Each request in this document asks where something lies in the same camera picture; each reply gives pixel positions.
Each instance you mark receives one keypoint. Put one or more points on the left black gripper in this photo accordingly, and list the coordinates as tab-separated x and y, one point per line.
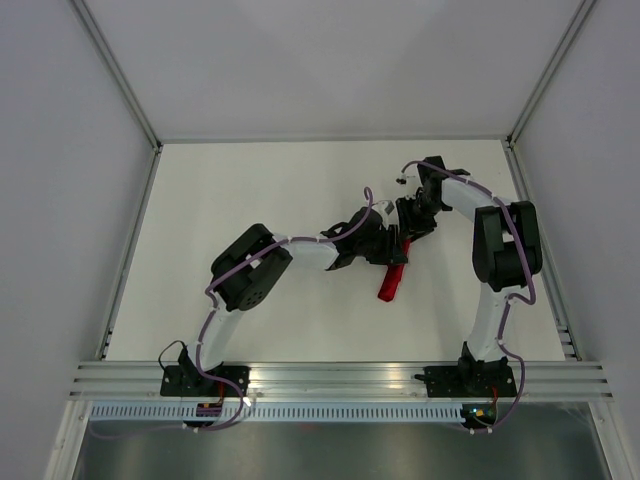
392	251

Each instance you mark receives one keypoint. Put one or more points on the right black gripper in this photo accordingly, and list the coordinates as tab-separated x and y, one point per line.
409	225

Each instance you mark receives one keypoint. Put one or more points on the red cloth napkin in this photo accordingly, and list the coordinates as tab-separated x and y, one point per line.
395	270

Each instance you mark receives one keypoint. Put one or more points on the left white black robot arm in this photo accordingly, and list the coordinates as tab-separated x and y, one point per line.
246	272

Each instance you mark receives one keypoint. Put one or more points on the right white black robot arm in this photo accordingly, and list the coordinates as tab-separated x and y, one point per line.
506	254

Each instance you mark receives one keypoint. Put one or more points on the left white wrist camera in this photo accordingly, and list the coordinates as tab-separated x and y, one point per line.
385	209

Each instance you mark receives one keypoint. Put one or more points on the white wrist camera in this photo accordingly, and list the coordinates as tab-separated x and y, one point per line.
385	209
408	179

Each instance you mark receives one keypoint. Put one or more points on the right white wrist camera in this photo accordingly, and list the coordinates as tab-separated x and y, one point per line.
408	179

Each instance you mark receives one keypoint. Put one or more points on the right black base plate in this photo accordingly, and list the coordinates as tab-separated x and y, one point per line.
455	382

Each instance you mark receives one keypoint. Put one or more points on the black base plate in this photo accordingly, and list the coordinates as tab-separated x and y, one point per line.
177	383
455	382

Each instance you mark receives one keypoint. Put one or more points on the aluminium front rail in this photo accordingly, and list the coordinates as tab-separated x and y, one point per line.
550	381

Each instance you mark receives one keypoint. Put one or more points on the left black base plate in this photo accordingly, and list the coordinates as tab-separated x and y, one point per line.
177	383

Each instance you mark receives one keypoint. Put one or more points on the right aluminium frame post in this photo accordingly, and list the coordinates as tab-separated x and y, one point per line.
564	45

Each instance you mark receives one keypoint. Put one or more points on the aluminium frame post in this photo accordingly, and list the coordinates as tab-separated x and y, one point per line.
104	51
564	45

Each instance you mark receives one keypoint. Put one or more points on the left aluminium frame post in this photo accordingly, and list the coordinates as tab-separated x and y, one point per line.
104	51

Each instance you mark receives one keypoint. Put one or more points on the slotted white cable duct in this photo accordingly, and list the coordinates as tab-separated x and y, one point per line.
281	412

